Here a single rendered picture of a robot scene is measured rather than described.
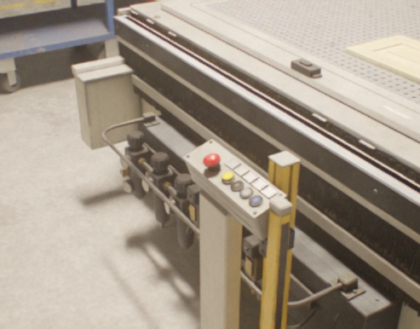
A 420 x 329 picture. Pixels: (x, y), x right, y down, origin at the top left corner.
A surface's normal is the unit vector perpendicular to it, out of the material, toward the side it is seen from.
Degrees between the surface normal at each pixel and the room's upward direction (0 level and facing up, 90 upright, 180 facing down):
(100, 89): 90
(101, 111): 90
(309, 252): 0
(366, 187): 90
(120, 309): 0
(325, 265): 0
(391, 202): 90
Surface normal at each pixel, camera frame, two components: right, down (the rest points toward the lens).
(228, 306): 0.53, 0.43
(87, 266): 0.00, -0.86
